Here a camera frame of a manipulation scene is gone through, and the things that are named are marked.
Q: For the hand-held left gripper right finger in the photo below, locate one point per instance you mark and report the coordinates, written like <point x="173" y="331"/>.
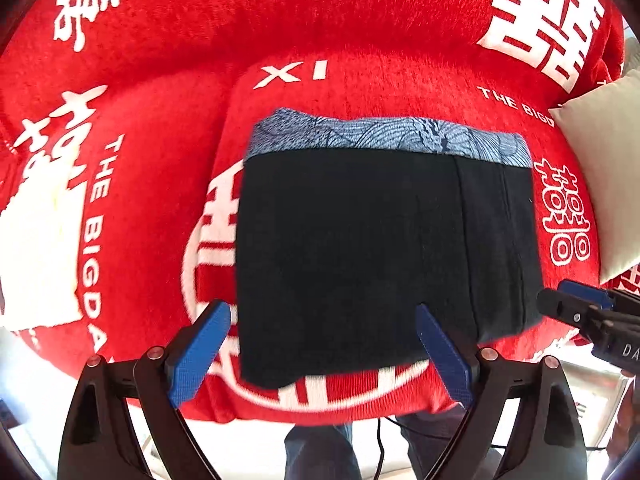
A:
<point x="445" y="355"/>

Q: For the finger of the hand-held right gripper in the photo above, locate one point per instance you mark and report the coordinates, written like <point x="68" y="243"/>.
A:
<point x="565" y="307"/>
<point x="586" y="292"/>

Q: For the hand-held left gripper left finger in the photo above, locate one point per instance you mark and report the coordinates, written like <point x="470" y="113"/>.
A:
<point x="200" y="355"/>

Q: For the black pants with blue waistband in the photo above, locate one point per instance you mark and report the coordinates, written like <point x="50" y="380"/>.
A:
<point x="360" y="250"/>

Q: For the beige pillow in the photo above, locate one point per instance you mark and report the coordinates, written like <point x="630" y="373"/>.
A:
<point x="605" y="160"/>

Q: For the person's left leg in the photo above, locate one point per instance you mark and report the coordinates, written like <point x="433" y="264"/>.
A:
<point x="320" y="455"/>

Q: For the red printed blanket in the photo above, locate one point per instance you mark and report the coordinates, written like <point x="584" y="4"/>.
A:
<point x="150" y="125"/>

